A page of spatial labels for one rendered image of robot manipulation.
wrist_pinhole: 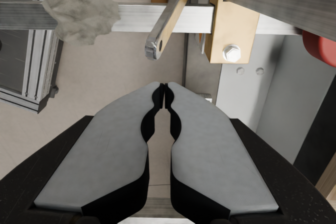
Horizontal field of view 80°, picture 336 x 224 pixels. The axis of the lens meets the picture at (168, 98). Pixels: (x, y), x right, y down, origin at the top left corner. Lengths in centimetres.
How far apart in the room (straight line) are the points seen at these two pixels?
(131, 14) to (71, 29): 7
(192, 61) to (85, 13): 25
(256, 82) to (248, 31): 34
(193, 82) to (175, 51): 72
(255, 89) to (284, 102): 9
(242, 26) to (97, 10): 17
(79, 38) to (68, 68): 108
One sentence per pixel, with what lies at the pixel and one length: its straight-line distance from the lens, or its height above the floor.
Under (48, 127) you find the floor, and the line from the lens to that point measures 166.
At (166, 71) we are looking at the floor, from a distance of 121.
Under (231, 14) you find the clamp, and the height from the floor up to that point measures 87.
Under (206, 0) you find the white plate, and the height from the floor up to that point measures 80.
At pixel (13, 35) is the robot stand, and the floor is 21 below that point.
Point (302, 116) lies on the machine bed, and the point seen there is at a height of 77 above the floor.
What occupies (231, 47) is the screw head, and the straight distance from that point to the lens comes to 26.
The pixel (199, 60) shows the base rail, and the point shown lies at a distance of 44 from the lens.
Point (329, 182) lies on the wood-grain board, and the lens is 45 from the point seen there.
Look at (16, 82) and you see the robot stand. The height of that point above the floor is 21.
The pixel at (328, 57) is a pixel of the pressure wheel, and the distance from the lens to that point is 27.
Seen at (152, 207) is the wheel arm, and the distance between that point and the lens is 32.
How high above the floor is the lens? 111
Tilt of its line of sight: 60 degrees down
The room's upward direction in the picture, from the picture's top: 179 degrees counter-clockwise
